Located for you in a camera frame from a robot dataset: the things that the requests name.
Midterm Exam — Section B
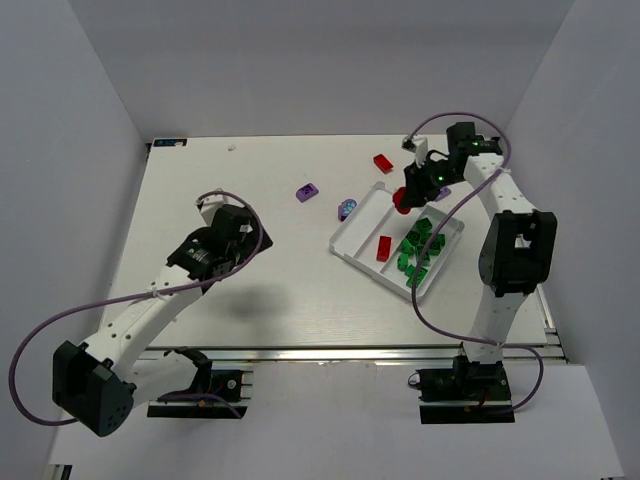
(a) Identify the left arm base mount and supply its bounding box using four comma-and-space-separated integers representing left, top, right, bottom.
147, 347, 253, 420

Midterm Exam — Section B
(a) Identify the purple lego right of tray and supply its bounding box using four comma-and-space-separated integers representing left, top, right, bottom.
435, 187, 451, 202

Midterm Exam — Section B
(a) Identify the green lego from stack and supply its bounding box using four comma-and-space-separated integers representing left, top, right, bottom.
428, 233, 446, 256

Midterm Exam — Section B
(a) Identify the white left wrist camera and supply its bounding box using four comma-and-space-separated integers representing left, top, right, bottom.
195, 189, 228, 226

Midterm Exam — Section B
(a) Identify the green 2x2 lego brick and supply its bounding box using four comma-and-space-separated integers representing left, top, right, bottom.
415, 245, 431, 265

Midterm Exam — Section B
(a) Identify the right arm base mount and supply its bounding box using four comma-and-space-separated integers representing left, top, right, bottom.
407, 354, 515, 425

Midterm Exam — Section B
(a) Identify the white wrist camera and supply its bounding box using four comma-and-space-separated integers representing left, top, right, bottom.
195, 189, 228, 226
401, 136, 429, 169

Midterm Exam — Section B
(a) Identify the white three-compartment tray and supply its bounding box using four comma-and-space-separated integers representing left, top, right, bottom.
329, 181, 445, 300

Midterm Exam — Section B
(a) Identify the aluminium table edge rail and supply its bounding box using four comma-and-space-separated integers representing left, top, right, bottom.
139, 344, 566, 365

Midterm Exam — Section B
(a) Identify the small green lego brick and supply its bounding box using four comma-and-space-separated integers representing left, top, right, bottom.
406, 277, 421, 288

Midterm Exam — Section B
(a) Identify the blue label left corner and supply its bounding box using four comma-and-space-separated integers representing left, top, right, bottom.
152, 138, 188, 148

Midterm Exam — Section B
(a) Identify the red and green lego stack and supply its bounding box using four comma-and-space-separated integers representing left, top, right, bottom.
376, 235, 393, 262

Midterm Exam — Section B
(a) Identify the red lego brick top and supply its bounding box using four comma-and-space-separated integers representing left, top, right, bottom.
373, 154, 394, 174

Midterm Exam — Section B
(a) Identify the purple arch lego brick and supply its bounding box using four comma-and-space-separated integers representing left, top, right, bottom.
295, 183, 319, 203

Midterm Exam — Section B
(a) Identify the purple paw print lego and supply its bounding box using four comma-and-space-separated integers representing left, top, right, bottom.
337, 199, 357, 222

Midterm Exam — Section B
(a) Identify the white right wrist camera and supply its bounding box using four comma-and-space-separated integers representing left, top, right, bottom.
401, 136, 429, 169

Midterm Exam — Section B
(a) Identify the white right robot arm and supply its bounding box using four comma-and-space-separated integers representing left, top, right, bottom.
394, 122, 558, 365

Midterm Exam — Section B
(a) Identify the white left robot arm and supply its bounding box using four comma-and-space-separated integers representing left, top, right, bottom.
52, 202, 272, 437

